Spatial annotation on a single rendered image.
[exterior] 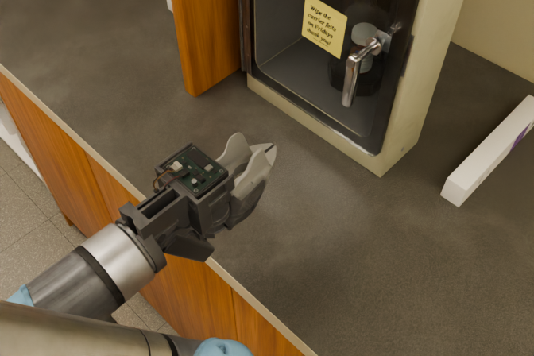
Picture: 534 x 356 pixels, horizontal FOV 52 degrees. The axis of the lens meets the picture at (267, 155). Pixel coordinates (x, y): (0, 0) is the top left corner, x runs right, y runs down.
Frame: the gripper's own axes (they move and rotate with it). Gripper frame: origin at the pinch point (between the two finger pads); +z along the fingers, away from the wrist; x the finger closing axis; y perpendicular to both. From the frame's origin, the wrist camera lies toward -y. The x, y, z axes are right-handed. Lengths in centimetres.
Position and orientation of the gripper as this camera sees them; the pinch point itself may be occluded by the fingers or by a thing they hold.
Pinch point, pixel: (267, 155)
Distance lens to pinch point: 68.5
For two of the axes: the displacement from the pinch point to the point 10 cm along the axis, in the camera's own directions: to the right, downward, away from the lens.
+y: 0.0, -6.4, -7.7
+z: 7.0, -5.5, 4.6
